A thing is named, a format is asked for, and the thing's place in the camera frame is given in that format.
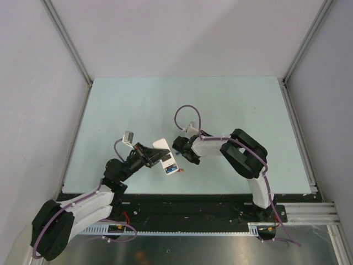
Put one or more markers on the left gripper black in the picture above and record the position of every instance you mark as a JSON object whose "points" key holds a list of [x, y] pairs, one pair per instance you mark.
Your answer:
{"points": [[150, 155]]}

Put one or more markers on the white remote control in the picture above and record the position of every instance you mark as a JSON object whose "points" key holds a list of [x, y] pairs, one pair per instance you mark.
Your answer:
{"points": [[167, 160]]}

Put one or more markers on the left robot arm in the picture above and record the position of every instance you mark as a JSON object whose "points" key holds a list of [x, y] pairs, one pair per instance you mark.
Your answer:
{"points": [[57, 223]]}

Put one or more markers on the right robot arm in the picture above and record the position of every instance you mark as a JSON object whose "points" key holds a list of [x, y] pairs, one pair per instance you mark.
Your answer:
{"points": [[246, 156]]}

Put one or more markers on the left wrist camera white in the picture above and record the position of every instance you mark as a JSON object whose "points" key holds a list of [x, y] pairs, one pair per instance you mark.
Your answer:
{"points": [[127, 138]]}

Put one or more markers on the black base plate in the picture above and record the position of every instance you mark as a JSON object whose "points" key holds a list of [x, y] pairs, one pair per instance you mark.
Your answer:
{"points": [[189, 212]]}

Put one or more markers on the grey slotted cable duct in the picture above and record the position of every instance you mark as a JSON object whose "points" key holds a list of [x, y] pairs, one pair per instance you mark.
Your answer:
{"points": [[113, 229]]}

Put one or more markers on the left aluminium frame post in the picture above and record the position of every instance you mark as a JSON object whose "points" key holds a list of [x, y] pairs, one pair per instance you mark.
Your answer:
{"points": [[66, 39]]}

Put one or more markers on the aluminium frame post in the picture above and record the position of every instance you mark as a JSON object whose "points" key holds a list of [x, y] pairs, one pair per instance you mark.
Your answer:
{"points": [[66, 39], [313, 30]]}

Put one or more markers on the right aluminium frame post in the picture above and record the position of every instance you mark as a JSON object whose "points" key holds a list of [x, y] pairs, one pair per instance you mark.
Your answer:
{"points": [[313, 30]]}

